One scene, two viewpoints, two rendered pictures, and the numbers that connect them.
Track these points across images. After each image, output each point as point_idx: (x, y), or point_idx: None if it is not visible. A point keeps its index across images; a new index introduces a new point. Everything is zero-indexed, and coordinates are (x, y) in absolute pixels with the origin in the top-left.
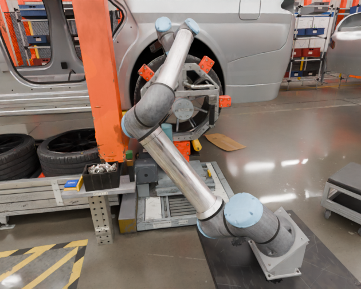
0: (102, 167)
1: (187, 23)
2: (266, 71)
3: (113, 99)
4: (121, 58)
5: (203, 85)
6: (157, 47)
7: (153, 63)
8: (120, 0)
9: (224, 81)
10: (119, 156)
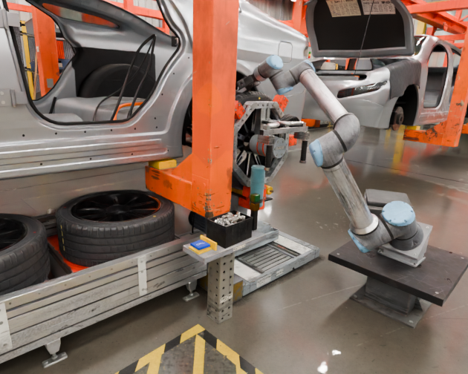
0: (232, 216)
1: (310, 64)
2: (294, 113)
3: (231, 137)
4: (175, 93)
5: (299, 122)
6: (247, 83)
7: (236, 100)
8: (181, 26)
9: None
10: (226, 205)
